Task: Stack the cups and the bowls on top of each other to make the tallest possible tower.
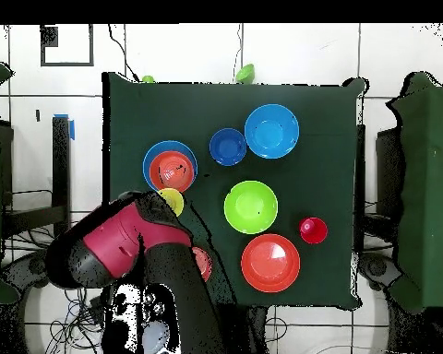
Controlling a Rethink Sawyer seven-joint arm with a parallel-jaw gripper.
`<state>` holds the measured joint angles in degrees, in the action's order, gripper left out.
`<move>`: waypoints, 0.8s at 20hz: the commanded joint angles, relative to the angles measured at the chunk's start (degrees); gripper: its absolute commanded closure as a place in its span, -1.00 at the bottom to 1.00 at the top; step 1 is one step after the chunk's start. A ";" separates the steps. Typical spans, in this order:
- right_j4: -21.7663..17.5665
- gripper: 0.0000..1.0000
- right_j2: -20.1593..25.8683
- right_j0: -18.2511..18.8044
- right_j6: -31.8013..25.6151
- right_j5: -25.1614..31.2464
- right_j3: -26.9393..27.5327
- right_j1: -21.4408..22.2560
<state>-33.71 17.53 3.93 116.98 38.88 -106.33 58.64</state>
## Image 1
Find green bowl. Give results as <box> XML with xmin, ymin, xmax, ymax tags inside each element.
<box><xmin>223</xmin><ymin>180</ymin><xmax>279</xmax><ymax>235</ymax></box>
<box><xmin>233</xmin><ymin>63</ymin><xmax>256</xmax><ymax>84</ymax></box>

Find translucent yellow cup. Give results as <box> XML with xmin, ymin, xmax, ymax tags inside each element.
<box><xmin>156</xmin><ymin>187</ymin><xmax>185</xmax><ymax>218</ymax></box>

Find orange bowl with ringed bottom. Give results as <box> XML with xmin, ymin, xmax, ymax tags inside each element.
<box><xmin>149</xmin><ymin>150</ymin><xmax>196</xmax><ymax>194</ymax></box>

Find small dark blue bowl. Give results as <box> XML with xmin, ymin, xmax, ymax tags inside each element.
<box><xmin>209</xmin><ymin>127</ymin><xmax>248</xmax><ymax>168</ymax></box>

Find small plain orange bowl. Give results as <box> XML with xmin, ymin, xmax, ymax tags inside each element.
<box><xmin>190</xmin><ymin>245</ymin><xmax>214</xmax><ymax>283</ymax></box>

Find large blue bowl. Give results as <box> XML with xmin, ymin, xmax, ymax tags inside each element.
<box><xmin>142</xmin><ymin>139</ymin><xmax>198</xmax><ymax>193</ymax></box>
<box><xmin>244</xmin><ymin>103</ymin><xmax>301</xmax><ymax>160</ymax></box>

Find large orange bowl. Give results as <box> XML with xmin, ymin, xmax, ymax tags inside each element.
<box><xmin>240</xmin><ymin>233</ymin><xmax>301</xmax><ymax>294</ymax></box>

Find red cup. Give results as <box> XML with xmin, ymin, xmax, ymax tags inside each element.
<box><xmin>298</xmin><ymin>217</ymin><xmax>329</xmax><ymax>245</ymax></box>

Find green bowl on floor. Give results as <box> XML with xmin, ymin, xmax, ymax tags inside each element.
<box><xmin>233</xmin><ymin>63</ymin><xmax>256</xmax><ymax>84</ymax></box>

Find black metal stand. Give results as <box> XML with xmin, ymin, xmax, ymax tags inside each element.
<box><xmin>1</xmin><ymin>115</ymin><xmax>73</xmax><ymax>239</ymax></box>

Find blue tape strip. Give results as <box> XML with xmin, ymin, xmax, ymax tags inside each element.
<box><xmin>53</xmin><ymin>112</ymin><xmax>76</xmax><ymax>141</ymax></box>

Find grey chair base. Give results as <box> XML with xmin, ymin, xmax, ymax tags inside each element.
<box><xmin>357</xmin><ymin>250</ymin><xmax>403</xmax><ymax>292</ymax></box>

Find black chair base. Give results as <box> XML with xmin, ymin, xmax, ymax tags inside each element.
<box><xmin>1</xmin><ymin>250</ymin><xmax>51</xmax><ymax>294</ymax></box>

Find tangle of black floor cables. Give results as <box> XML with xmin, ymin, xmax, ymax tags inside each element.
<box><xmin>3</xmin><ymin>217</ymin><xmax>108</xmax><ymax>354</ymax></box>

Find dark square floor frame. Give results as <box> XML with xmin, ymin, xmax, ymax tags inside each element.
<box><xmin>40</xmin><ymin>23</ymin><xmax>95</xmax><ymax>67</ymax></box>

